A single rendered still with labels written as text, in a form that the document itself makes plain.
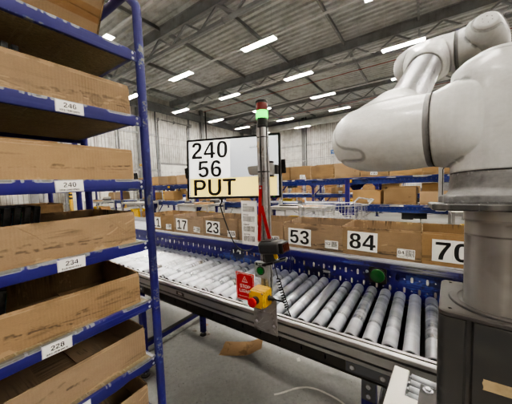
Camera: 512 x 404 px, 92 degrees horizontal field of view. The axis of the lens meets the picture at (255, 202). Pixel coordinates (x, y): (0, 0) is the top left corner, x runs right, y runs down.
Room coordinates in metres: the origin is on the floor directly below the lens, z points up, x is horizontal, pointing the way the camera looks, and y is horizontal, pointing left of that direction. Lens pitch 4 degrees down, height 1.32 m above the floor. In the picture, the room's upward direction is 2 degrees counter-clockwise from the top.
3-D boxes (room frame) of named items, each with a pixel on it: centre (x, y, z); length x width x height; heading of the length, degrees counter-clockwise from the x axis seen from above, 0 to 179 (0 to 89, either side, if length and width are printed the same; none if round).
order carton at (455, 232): (1.23, -1.07, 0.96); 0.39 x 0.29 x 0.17; 56
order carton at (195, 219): (2.34, 0.54, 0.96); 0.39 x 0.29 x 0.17; 55
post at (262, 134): (1.06, -0.04, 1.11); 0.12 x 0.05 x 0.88; 56
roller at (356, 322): (1.09, -0.47, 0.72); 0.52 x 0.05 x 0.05; 146
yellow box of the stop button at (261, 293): (0.99, -0.03, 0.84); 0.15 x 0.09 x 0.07; 56
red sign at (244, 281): (1.08, 0.04, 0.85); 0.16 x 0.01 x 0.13; 56
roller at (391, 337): (1.02, -0.58, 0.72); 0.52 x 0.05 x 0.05; 146
